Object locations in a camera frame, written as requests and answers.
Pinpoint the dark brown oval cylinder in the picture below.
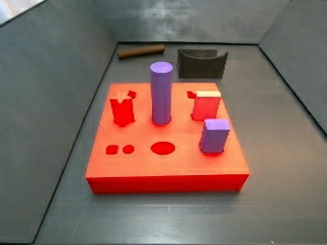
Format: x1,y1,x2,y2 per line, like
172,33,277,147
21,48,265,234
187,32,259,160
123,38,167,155
117,44,164,59

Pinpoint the red peg board base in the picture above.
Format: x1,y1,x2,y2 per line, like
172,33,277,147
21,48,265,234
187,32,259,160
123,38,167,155
85,83,251,194

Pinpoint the black curved cradle fixture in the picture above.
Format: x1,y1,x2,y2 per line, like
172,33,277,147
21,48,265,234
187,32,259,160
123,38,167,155
177,49,228,78

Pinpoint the red star peg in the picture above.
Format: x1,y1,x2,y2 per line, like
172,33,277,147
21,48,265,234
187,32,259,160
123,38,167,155
109,90,136,126

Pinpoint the purple square peg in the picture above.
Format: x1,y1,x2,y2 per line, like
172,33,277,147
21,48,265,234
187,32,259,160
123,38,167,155
199,119,229,153

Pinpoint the red rectangular peg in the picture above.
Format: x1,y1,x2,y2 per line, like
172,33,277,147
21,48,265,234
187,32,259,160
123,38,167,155
192,91,221,121

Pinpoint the tall purple cylinder peg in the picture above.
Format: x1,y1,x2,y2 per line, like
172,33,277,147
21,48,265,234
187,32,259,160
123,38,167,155
149,61,173,125

